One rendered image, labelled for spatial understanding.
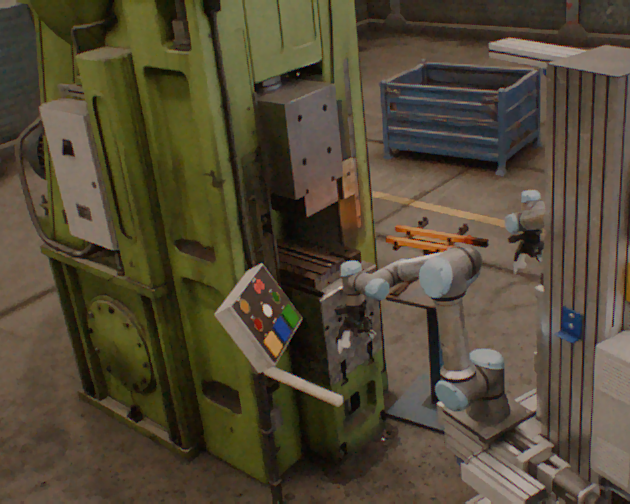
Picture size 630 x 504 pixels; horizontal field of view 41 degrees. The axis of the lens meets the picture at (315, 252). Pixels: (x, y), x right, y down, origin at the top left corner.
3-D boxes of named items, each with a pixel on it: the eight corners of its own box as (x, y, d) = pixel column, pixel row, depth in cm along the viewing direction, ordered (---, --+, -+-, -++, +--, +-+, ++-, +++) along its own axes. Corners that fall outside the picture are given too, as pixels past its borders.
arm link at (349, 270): (351, 272, 299) (335, 265, 305) (354, 299, 304) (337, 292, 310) (367, 263, 303) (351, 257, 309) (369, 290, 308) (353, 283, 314)
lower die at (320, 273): (345, 274, 379) (344, 256, 375) (315, 292, 366) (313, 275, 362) (278, 253, 405) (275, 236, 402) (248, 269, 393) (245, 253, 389)
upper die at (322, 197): (338, 200, 363) (336, 179, 359) (307, 217, 351) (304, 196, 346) (268, 183, 390) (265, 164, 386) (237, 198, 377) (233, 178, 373)
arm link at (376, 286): (396, 273, 298) (374, 264, 306) (373, 285, 292) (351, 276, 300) (398, 293, 302) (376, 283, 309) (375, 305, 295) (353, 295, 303)
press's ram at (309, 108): (356, 169, 368) (348, 77, 350) (296, 200, 343) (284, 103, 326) (286, 154, 394) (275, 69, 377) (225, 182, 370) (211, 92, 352)
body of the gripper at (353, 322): (356, 339, 311) (353, 310, 305) (343, 330, 317) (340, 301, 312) (373, 331, 314) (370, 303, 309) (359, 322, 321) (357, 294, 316)
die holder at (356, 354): (383, 348, 404) (376, 264, 384) (331, 387, 379) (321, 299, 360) (297, 316, 439) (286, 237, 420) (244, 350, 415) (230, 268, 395)
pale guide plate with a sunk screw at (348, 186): (356, 192, 391) (353, 157, 384) (344, 199, 386) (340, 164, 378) (353, 192, 393) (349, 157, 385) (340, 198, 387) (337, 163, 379)
